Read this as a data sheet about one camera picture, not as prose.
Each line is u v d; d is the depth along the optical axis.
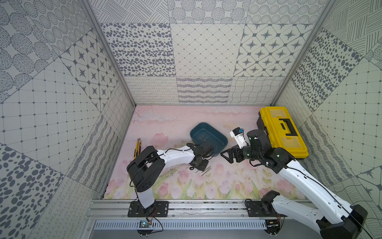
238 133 0.65
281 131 0.84
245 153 0.62
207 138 1.01
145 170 0.46
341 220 0.38
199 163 0.75
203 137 1.01
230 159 0.64
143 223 0.71
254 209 0.74
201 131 1.04
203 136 1.02
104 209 0.75
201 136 1.02
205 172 0.86
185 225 0.70
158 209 0.74
